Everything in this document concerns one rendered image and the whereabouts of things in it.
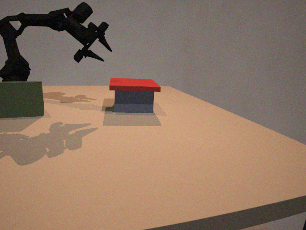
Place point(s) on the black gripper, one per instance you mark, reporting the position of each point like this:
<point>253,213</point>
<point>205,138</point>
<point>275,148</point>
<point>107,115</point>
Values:
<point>85,52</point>

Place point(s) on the red lid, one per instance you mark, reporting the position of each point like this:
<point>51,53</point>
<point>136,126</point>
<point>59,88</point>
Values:
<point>125,84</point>

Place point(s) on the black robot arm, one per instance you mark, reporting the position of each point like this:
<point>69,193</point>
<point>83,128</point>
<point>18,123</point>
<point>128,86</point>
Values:
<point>16,67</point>

